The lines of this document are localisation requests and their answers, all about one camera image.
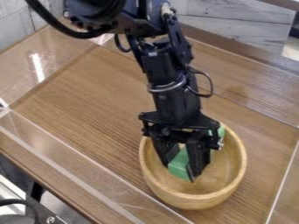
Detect black table leg bracket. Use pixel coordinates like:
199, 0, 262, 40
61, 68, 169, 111
26, 181, 69, 224

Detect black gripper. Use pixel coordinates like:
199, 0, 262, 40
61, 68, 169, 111
139, 73, 223, 182

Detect clear acrylic front wall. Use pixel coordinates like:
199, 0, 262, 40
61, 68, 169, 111
0, 108, 193, 224

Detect green rectangular block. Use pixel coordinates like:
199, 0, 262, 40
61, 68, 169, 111
167, 125, 226, 182

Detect brown wooden bowl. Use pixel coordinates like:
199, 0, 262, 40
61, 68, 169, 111
139, 125, 249, 210

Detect black cable under table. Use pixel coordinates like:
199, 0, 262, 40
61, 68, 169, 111
0, 198, 45, 224

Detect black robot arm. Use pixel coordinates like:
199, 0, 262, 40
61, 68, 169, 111
24, 0, 225, 182

